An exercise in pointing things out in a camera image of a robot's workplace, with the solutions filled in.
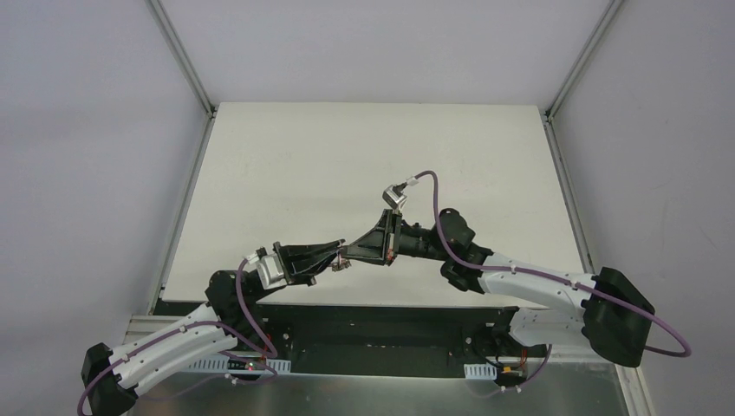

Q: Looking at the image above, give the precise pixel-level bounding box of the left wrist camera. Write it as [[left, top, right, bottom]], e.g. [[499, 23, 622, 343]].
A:
[[244, 247, 288, 289]]

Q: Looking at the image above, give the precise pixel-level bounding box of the left white cable duct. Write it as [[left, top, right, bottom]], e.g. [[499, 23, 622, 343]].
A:
[[182, 354, 292, 374]]

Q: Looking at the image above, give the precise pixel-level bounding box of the white cable duct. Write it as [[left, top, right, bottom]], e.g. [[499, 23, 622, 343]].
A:
[[463, 363, 498, 380], [182, 354, 292, 374]]

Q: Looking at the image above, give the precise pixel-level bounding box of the left aluminium frame rail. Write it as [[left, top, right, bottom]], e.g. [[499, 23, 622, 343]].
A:
[[96, 1, 205, 346]]

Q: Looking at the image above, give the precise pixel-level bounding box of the right aluminium frame rail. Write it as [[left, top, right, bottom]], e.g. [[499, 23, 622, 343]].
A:
[[539, 0, 656, 416]]

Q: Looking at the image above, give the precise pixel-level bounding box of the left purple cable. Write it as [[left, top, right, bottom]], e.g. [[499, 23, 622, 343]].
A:
[[76, 258, 280, 416]]

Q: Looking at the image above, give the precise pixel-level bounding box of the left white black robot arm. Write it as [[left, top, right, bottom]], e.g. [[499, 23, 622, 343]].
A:
[[76, 239, 344, 415]]

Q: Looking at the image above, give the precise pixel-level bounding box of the right white cable duct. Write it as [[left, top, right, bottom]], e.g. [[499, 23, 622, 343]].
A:
[[463, 363, 498, 380]]

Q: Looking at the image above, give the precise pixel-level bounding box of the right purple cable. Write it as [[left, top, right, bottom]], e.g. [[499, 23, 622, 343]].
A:
[[404, 169, 693, 397]]

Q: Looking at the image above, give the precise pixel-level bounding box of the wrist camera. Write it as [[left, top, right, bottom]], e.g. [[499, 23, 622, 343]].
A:
[[244, 247, 288, 289], [382, 182, 407, 213]]

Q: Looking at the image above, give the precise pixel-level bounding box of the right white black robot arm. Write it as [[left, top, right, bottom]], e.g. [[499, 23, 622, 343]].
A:
[[341, 208, 655, 367]]

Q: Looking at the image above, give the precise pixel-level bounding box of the front steel sheet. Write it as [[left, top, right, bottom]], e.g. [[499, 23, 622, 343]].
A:
[[131, 367, 628, 415]]

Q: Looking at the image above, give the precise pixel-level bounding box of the purple cable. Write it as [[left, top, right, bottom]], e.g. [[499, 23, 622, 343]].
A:
[[404, 169, 693, 397], [76, 258, 280, 416]]

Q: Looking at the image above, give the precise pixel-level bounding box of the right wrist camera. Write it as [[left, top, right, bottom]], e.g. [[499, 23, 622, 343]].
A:
[[382, 182, 407, 213]]

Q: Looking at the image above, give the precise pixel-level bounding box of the aluminium frame rail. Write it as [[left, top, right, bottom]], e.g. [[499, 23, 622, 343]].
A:
[[539, 0, 656, 416], [96, 1, 205, 346]]

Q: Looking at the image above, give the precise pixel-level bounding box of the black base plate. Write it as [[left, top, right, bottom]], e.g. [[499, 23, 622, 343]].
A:
[[251, 304, 547, 378]]

